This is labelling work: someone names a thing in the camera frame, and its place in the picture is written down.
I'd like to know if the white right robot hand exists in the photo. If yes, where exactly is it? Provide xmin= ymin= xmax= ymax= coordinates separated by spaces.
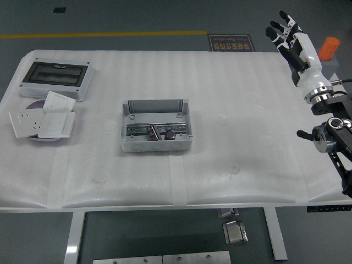
xmin=265 ymin=10 xmax=334 ymax=101

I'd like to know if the grey open junction box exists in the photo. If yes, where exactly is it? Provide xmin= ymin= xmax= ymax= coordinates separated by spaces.
xmin=119 ymin=98 xmax=193 ymax=153

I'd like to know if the grey box with dark window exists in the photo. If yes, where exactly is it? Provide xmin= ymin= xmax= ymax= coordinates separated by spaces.
xmin=19 ymin=57 xmax=95 ymax=102

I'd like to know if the grey block holder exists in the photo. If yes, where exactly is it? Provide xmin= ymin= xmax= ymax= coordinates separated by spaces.
xmin=315 ymin=48 xmax=339 ymax=81

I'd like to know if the orange cylinder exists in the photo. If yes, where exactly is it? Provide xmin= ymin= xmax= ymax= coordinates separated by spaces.
xmin=318 ymin=36 xmax=341 ymax=62

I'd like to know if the black table control panel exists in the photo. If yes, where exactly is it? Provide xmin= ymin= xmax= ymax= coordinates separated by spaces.
xmin=306 ymin=205 xmax=352 ymax=213

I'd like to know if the white foam mat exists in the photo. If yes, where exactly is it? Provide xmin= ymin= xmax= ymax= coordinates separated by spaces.
xmin=0 ymin=49 xmax=352 ymax=209

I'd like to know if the small silver metal block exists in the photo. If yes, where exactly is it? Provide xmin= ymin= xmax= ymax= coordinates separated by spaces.
xmin=217 ymin=208 xmax=240 ymax=219

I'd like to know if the white table leg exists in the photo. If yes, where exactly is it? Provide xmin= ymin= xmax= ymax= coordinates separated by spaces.
xmin=262 ymin=207 xmax=288 ymax=261
xmin=63 ymin=211 xmax=86 ymax=264

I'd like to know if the large silver metal block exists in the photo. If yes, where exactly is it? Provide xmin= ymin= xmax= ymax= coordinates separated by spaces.
xmin=222 ymin=219 xmax=250 ymax=246

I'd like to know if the grey metal plate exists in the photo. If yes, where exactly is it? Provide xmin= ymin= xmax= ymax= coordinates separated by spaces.
xmin=92 ymin=255 xmax=163 ymax=264

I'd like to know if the white tape strip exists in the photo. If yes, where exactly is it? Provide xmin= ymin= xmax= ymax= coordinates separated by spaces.
xmin=46 ymin=150 xmax=69 ymax=209

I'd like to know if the purple plate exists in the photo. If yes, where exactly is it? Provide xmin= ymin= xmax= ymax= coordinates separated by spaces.
xmin=25 ymin=100 xmax=65 ymax=143

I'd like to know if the metal mounting rail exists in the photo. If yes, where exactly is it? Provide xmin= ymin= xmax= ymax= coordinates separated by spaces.
xmin=125 ymin=122 xmax=188 ymax=136

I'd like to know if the white wall switch panel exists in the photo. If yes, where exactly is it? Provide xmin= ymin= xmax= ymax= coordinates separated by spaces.
xmin=37 ymin=111 xmax=76 ymax=139
xmin=43 ymin=91 xmax=77 ymax=113

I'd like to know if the white wall socket panel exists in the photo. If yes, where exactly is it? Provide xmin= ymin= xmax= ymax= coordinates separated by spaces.
xmin=8 ymin=109 xmax=46 ymax=139

